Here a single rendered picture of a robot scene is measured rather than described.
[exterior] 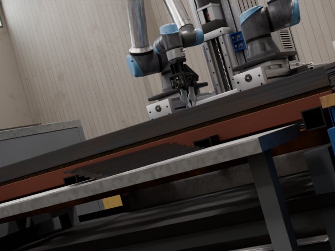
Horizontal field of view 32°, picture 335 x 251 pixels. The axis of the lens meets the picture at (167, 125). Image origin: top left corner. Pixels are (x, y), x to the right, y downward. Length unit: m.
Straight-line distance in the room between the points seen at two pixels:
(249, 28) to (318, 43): 7.78
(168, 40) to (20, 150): 0.87
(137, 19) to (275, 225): 1.70
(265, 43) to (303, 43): 7.88
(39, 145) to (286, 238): 1.81
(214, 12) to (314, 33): 7.62
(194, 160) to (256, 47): 1.47
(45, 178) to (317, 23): 8.84
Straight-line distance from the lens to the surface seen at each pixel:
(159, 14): 12.00
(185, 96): 2.47
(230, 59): 2.81
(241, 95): 1.48
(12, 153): 2.75
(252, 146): 1.14
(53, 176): 1.84
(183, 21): 2.63
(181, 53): 2.45
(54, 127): 2.99
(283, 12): 2.63
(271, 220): 1.28
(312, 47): 10.43
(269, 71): 2.52
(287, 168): 2.30
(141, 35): 2.80
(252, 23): 2.63
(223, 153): 1.17
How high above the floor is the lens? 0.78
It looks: 2 degrees up
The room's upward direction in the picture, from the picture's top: 16 degrees counter-clockwise
